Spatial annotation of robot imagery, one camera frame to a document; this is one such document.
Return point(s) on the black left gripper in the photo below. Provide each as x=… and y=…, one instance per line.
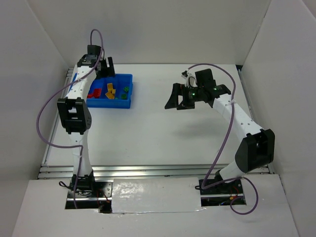
x=106, y=69

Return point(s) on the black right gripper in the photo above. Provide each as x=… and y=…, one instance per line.
x=184, y=96

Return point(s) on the red long brick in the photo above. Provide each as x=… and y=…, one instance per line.
x=97, y=92

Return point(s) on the yellow and green brick stack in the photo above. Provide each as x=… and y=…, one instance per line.
x=109, y=86

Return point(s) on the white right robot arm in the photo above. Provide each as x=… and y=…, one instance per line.
x=257, y=144

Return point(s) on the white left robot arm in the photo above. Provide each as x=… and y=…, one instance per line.
x=76, y=118

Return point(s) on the blue divided plastic bin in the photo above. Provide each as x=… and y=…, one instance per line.
x=119, y=82

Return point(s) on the silver foil tape sheet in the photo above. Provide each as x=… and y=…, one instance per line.
x=155, y=195

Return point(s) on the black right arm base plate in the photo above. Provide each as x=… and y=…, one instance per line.
x=231, y=189

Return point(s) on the aluminium rail frame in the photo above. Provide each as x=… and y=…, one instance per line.
x=111, y=172

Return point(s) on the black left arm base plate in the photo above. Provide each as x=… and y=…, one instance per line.
x=100, y=199

